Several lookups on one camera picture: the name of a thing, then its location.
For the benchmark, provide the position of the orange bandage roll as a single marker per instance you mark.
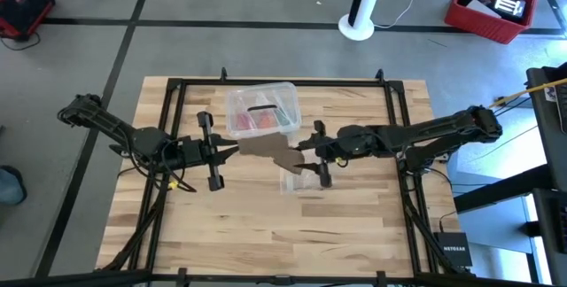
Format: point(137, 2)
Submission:
point(266, 123)

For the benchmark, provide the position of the black Netgear network switch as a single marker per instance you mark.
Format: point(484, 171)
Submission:
point(454, 249)

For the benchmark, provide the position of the red and black case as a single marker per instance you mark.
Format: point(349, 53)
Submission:
point(22, 3)

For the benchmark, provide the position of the black office desk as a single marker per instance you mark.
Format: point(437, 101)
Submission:
point(542, 114)

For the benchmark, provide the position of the black and white device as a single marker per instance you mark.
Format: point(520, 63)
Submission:
point(509, 7)

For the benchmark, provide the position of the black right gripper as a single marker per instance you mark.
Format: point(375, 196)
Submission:
point(341, 143)

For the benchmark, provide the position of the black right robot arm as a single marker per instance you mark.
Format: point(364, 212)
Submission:
point(443, 127)

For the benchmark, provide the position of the red plastic crate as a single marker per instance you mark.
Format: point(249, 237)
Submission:
point(478, 23)

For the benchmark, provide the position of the black metal rail frame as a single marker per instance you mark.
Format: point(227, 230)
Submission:
point(199, 82)

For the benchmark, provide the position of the white tower stand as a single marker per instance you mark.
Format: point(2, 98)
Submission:
point(361, 17)

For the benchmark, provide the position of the person's leg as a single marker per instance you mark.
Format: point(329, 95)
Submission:
point(9, 187)

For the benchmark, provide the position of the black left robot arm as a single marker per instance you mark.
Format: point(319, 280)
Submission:
point(102, 121)

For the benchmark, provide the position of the clear plastic zip bag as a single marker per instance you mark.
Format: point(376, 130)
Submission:
point(301, 183)

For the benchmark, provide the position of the brown elastic bandage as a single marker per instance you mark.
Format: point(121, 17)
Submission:
point(270, 149)

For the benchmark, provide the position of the teal bandage roll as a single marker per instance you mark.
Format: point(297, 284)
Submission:
point(284, 118)

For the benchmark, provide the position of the clear plastic storage container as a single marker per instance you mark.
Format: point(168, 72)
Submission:
point(266, 96)

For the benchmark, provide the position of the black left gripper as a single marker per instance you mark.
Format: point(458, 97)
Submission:
point(195, 152)

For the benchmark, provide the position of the black strip in container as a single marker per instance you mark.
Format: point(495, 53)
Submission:
point(261, 108)

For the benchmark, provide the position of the black keyboard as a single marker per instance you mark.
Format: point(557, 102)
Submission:
point(562, 110)

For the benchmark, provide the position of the pink bandage roll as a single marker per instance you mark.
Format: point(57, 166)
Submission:
point(244, 121)

